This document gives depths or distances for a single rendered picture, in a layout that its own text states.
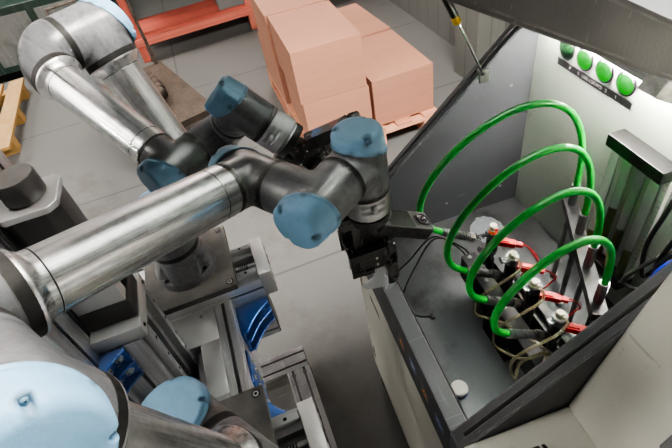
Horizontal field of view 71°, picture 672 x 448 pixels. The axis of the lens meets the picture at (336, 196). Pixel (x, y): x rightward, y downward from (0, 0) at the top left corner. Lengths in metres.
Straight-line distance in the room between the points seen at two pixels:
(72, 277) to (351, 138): 0.36
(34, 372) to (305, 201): 0.33
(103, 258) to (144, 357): 0.48
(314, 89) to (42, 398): 2.55
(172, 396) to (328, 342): 1.51
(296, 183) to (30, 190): 0.38
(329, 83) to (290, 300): 1.26
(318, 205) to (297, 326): 1.78
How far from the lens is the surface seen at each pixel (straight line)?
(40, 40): 1.11
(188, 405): 0.79
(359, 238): 0.75
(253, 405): 1.02
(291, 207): 0.57
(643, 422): 0.94
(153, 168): 0.86
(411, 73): 3.05
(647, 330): 0.87
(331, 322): 2.31
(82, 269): 0.54
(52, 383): 0.39
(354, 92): 2.91
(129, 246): 0.56
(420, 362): 1.10
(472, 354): 1.25
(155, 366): 1.03
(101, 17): 1.15
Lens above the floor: 1.92
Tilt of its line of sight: 42 degrees down
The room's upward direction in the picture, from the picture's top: 11 degrees counter-clockwise
